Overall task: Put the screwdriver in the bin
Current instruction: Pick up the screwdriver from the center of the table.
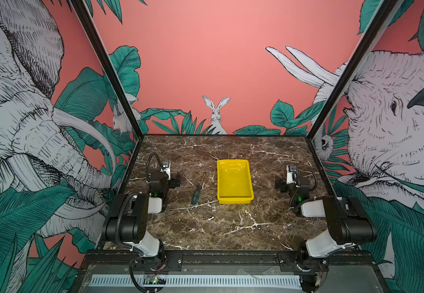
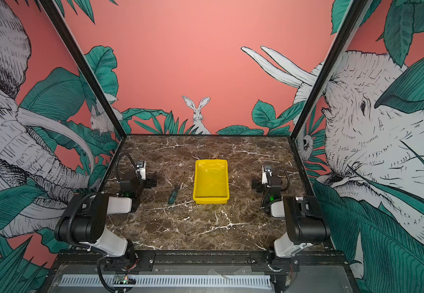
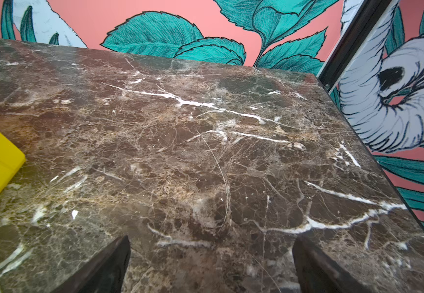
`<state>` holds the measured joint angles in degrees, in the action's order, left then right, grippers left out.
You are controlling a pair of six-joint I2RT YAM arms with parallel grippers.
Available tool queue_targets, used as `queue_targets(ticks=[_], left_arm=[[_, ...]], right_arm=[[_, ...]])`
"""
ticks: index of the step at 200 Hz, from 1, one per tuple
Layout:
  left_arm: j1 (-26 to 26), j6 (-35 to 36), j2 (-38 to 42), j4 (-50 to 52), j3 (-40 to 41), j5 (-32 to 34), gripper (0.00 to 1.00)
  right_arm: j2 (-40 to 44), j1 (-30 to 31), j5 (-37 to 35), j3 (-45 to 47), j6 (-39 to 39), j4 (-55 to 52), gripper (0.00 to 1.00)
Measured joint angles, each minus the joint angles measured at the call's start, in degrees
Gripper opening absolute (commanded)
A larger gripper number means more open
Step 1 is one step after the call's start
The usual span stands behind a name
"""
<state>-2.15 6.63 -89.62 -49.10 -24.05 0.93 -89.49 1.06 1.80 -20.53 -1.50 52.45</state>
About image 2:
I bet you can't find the white slotted cable duct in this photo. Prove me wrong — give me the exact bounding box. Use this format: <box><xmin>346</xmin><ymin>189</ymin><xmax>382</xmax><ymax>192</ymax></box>
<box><xmin>57</xmin><ymin>274</ymin><xmax>273</xmax><ymax>289</ymax></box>

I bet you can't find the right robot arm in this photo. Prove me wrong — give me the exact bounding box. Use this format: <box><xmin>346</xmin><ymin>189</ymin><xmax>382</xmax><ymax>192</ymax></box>
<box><xmin>251</xmin><ymin>174</ymin><xmax>331</xmax><ymax>258</ymax></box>

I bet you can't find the black left frame post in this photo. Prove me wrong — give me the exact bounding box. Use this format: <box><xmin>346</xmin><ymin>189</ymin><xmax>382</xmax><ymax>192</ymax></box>
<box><xmin>37</xmin><ymin>0</ymin><xmax>127</xmax><ymax>139</ymax></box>

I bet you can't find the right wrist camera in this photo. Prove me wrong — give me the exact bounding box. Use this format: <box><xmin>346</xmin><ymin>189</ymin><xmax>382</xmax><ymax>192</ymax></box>
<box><xmin>262</xmin><ymin>166</ymin><xmax>273</xmax><ymax>184</ymax></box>

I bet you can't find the black right frame post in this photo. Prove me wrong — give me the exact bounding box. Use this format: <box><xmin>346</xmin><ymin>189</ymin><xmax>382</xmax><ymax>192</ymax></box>
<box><xmin>290</xmin><ymin>0</ymin><xmax>368</xmax><ymax>140</ymax></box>

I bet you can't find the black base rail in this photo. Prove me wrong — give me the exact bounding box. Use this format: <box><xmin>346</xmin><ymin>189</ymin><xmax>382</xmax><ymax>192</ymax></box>
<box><xmin>46</xmin><ymin>250</ymin><xmax>348</xmax><ymax>273</ymax></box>

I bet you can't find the green black screwdriver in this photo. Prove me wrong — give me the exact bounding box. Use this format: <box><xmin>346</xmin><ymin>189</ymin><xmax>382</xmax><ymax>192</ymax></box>
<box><xmin>168</xmin><ymin>172</ymin><xmax>186</xmax><ymax>205</ymax></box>

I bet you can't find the black frame post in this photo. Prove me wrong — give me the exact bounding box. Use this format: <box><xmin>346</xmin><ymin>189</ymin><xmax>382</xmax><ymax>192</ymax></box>
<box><xmin>290</xmin><ymin>0</ymin><xmax>368</xmax><ymax>140</ymax></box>
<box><xmin>37</xmin><ymin>0</ymin><xmax>127</xmax><ymax>139</ymax></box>

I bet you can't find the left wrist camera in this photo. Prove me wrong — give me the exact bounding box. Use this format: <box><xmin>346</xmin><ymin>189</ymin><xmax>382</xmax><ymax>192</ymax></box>
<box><xmin>136</xmin><ymin>161</ymin><xmax>146</xmax><ymax>180</ymax></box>

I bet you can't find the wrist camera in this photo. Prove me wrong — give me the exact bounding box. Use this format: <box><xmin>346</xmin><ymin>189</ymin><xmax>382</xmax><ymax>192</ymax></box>
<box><xmin>262</xmin><ymin>166</ymin><xmax>273</xmax><ymax>184</ymax></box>
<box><xmin>136</xmin><ymin>161</ymin><xmax>146</xmax><ymax>180</ymax></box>

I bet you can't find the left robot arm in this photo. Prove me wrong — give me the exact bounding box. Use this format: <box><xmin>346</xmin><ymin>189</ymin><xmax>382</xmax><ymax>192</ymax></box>
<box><xmin>54</xmin><ymin>192</ymin><xmax>155</xmax><ymax>272</ymax></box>

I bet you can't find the yellow plastic bin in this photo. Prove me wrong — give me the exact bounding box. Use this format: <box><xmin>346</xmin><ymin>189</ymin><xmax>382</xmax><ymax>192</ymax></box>
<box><xmin>193</xmin><ymin>159</ymin><xmax>230</xmax><ymax>205</ymax></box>

